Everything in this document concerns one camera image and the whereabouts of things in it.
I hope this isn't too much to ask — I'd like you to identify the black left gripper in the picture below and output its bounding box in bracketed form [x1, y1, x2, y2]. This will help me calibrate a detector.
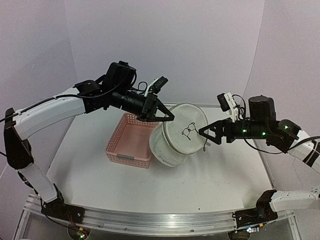
[110, 85, 176, 123]

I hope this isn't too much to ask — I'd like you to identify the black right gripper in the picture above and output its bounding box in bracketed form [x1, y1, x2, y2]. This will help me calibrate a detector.
[198, 117, 268, 146]

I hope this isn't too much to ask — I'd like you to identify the white mesh laundry bag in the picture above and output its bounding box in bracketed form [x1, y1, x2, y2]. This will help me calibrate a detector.
[149, 103, 209, 168]

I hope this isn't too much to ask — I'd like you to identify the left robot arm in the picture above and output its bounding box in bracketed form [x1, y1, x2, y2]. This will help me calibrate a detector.
[1, 61, 175, 219]

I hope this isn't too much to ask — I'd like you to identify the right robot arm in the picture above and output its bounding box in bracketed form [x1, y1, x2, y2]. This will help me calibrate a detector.
[198, 93, 320, 222]

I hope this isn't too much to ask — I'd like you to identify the pink plastic basket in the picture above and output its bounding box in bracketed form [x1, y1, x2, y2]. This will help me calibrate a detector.
[105, 113, 159, 169]

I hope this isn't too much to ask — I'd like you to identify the aluminium back table rail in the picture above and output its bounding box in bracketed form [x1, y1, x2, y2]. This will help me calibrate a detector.
[164, 103, 220, 109]

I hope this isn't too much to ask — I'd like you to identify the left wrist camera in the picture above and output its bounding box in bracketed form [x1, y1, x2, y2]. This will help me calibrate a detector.
[143, 76, 169, 97]

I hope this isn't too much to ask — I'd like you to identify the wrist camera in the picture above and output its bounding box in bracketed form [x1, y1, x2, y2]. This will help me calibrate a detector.
[217, 92, 244, 122]
[143, 76, 169, 97]

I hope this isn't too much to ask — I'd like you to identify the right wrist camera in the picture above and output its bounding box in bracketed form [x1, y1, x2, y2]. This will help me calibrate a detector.
[217, 92, 244, 122]

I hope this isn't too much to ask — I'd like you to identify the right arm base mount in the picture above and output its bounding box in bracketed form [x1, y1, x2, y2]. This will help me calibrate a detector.
[232, 189, 278, 229]

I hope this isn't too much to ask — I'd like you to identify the aluminium front table rail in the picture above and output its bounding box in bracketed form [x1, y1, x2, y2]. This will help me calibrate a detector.
[24, 193, 296, 231]

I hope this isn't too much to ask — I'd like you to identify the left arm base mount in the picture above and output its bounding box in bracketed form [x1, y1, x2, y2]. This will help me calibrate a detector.
[40, 193, 85, 224]

